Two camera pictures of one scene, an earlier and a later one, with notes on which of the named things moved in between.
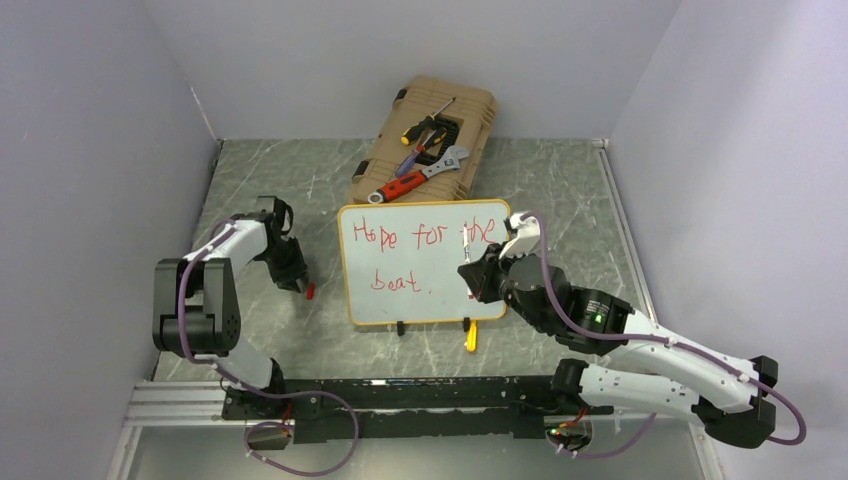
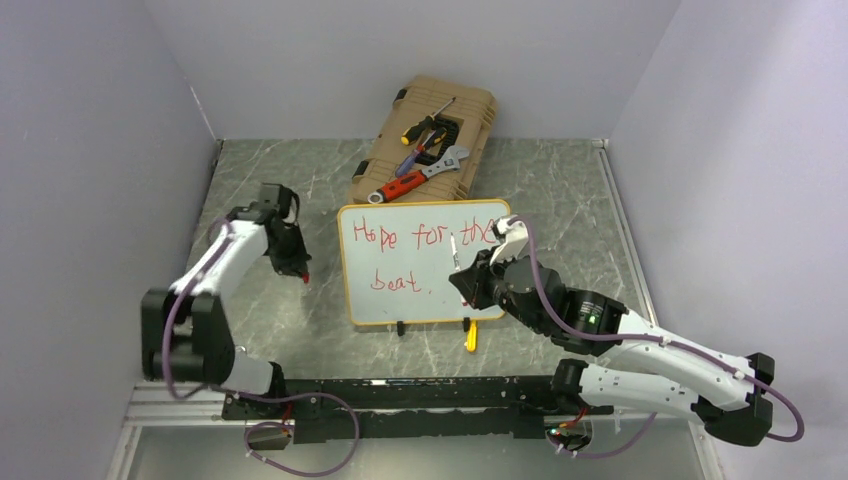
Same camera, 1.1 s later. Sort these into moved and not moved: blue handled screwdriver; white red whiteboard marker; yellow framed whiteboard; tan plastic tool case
Moved: white red whiteboard marker
Not moved: tan plastic tool case; yellow framed whiteboard; blue handled screwdriver
